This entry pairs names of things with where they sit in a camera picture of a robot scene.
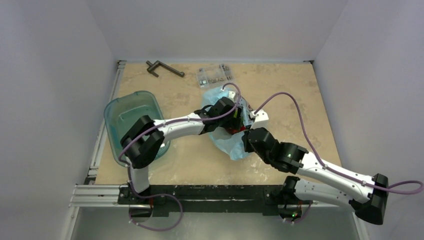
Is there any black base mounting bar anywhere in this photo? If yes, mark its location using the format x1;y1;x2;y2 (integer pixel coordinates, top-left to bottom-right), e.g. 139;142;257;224
117;185;310;217

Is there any teal plastic tub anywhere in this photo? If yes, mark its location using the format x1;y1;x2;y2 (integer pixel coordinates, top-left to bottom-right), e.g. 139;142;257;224
103;90;171;166

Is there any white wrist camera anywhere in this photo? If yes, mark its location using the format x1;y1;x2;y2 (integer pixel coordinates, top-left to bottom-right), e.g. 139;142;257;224
249;109;269;130
225;90;240;105

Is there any dark metal crank handle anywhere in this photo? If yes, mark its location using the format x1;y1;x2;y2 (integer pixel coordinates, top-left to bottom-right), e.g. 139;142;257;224
145;60;185;78

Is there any clear plastic organizer box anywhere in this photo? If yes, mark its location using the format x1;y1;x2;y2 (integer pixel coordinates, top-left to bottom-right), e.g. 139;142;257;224
194;63;236;89

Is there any aluminium frame rail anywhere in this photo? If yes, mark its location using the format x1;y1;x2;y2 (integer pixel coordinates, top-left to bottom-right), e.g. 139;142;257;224
68;166;119;208

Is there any red fake apple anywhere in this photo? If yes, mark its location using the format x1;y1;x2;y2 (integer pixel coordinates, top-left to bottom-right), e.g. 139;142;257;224
225;125;246;135

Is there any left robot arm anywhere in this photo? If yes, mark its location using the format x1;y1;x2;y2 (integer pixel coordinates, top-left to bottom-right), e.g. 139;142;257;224
118;96;242;205

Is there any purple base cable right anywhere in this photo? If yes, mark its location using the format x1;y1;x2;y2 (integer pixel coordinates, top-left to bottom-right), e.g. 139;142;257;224
282;202;313;225

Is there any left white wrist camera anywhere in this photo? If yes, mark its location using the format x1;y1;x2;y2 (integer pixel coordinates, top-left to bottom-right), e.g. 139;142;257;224
225;90;240;105

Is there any light blue plastic bag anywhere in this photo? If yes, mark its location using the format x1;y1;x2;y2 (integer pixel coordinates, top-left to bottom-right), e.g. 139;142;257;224
201;86;254;161

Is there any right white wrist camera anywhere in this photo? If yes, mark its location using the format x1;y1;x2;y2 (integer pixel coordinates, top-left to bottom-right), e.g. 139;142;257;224
249;109;269;130

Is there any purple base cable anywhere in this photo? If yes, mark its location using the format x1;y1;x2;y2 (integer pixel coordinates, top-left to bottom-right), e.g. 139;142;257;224
282;202;313;225
120;192;185;232

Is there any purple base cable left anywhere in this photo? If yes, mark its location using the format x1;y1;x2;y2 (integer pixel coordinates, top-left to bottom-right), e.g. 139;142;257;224
120;192;185;232

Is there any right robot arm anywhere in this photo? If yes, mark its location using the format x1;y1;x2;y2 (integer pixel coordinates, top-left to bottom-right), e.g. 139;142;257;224
242;127;389;225

